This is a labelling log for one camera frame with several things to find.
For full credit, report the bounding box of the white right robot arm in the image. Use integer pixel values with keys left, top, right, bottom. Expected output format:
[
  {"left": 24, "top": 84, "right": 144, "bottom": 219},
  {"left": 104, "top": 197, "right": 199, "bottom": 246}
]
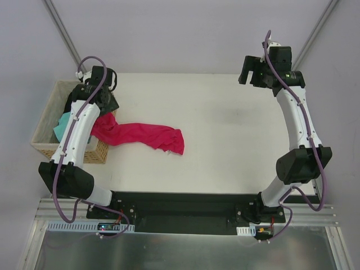
[{"left": 238, "top": 42, "right": 332, "bottom": 222}]

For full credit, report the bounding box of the left white cable duct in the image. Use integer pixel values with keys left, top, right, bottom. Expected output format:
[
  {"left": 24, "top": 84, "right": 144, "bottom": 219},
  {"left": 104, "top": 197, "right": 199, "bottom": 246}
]
[{"left": 47, "top": 221, "right": 135, "bottom": 233}]

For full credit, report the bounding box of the aluminium frame post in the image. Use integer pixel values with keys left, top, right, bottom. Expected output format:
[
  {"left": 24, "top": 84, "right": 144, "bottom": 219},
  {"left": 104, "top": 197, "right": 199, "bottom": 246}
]
[
  {"left": 292, "top": 0, "right": 341, "bottom": 70},
  {"left": 41, "top": 0, "right": 82, "bottom": 66}
]

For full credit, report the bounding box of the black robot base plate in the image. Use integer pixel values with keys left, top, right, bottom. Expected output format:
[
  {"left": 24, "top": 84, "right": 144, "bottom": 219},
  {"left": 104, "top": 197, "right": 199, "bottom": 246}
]
[{"left": 86, "top": 192, "right": 285, "bottom": 235}]

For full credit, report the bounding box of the white cable duct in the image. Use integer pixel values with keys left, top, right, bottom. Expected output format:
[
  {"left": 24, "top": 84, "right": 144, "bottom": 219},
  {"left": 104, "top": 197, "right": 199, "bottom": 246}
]
[
  {"left": 47, "top": 221, "right": 135, "bottom": 233},
  {"left": 236, "top": 226, "right": 256, "bottom": 237}
]

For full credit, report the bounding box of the teal t shirt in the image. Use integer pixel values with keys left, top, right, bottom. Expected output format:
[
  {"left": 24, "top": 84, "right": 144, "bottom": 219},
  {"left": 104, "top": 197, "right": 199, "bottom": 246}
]
[{"left": 53, "top": 111, "right": 71, "bottom": 142}]

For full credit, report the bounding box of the right aluminium frame post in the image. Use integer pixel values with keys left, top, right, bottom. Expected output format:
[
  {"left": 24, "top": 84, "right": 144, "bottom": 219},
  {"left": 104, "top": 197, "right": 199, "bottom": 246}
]
[{"left": 292, "top": 0, "right": 341, "bottom": 70}]

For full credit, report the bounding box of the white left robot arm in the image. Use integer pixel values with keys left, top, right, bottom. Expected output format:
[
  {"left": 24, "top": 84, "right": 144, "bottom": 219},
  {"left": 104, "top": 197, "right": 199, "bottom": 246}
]
[{"left": 38, "top": 66, "right": 119, "bottom": 219}]

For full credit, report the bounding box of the left aluminium frame post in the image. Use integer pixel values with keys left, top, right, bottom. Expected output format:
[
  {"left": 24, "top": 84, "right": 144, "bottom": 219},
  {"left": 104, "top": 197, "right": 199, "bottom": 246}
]
[{"left": 41, "top": 0, "right": 82, "bottom": 66}]

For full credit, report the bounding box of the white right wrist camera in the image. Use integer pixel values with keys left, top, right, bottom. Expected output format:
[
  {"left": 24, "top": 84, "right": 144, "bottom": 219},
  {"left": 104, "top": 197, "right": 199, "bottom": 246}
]
[{"left": 262, "top": 39, "right": 281, "bottom": 54}]

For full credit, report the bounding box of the wicker laundry basket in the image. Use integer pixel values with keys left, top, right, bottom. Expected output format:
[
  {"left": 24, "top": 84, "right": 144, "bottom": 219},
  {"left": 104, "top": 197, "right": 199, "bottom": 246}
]
[{"left": 31, "top": 80, "right": 109, "bottom": 164}]

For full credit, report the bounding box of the pink t shirt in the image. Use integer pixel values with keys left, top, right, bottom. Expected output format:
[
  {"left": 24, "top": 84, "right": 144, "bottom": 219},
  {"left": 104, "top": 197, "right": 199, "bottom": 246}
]
[{"left": 91, "top": 113, "right": 185, "bottom": 155}]

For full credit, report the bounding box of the right white cable duct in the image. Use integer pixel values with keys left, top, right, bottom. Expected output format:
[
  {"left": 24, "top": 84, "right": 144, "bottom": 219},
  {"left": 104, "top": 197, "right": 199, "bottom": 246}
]
[{"left": 236, "top": 226, "right": 256, "bottom": 237}]

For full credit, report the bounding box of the black t shirt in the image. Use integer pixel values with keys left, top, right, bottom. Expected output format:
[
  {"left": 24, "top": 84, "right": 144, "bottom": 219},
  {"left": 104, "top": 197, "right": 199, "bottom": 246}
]
[{"left": 63, "top": 92, "right": 73, "bottom": 114}]

